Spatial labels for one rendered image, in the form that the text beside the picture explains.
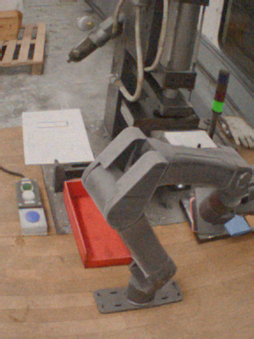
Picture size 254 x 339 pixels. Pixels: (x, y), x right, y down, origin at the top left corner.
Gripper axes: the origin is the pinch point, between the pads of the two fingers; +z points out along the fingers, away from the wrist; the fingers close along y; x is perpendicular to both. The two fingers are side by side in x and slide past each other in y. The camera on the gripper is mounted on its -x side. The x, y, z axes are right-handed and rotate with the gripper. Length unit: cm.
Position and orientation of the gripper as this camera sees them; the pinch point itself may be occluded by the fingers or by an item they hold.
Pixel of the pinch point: (195, 222)
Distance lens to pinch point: 104.6
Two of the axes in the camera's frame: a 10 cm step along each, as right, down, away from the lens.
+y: -0.6, -9.2, 3.8
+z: -2.3, 3.8, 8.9
